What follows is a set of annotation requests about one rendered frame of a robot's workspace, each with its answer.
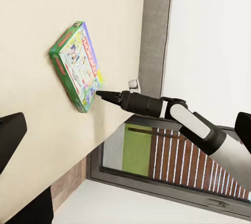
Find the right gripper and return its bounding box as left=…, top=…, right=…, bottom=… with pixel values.
left=96, top=90, right=150, bottom=116

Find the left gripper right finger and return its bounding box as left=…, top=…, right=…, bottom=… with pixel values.
left=234, top=112, right=251, bottom=154

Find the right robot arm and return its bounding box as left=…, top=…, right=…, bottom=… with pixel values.
left=96, top=79, right=251, bottom=192

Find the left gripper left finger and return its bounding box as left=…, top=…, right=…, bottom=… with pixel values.
left=0, top=112, right=27, bottom=175

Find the board game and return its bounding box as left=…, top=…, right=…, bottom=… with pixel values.
left=49, top=21, right=104, bottom=114

